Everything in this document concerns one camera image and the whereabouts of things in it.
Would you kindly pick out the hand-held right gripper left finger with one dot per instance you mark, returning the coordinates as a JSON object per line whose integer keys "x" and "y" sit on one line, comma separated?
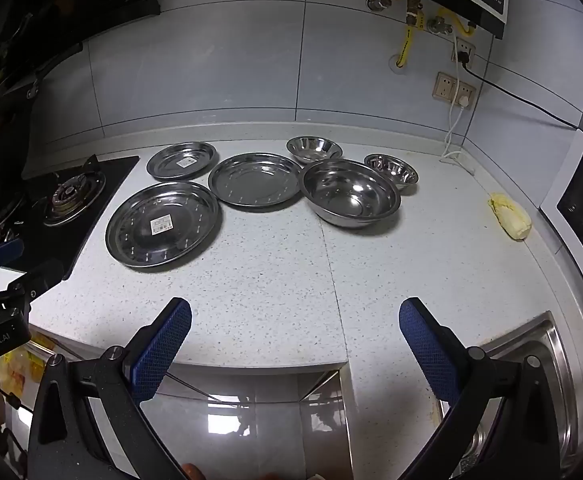
{"x": 164, "y": 345}

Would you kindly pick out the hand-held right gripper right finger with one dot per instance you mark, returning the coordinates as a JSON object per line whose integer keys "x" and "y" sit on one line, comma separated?
{"x": 426, "y": 345}

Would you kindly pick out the large steel plate with label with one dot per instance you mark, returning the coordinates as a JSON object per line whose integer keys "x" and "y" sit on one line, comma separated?
{"x": 136, "y": 230}

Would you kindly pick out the large steel bowl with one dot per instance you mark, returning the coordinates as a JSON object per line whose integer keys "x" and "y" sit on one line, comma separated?
{"x": 346, "y": 195}

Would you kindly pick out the small patterned steel bowl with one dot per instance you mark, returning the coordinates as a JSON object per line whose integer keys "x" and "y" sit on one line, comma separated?
{"x": 391, "y": 170}

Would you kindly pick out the small steel plate with label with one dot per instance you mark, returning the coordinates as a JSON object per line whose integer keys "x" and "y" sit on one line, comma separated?
{"x": 171, "y": 160}

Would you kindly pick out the medium steel plate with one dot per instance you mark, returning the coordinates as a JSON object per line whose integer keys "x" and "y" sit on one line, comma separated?
{"x": 251, "y": 180}

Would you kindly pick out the small plain steel bowl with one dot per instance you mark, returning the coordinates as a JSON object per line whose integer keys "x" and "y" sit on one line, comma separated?
{"x": 314, "y": 147}

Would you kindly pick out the yellow plastic bag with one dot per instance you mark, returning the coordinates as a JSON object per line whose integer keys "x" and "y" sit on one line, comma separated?
{"x": 21, "y": 365}

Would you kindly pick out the steel sink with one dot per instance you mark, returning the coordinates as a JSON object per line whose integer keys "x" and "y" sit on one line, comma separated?
{"x": 521, "y": 335}

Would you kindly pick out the black gas stove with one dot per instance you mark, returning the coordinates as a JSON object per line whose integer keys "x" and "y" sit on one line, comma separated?
{"x": 106, "y": 180}

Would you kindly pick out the napa cabbage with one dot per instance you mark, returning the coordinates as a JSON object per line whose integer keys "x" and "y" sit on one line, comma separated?
{"x": 511, "y": 215}

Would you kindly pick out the metal pipe valve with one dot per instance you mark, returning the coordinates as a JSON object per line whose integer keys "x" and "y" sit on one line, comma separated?
{"x": 440, "y": 25}
{"x": 379, "y": 2}

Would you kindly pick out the double wall outlet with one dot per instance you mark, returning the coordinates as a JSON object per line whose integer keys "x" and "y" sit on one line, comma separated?
{"x": 446, "y": 87}

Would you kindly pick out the single wall outlet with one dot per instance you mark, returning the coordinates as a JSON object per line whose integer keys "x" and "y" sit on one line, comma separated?
{"x": 464, "y": 50}

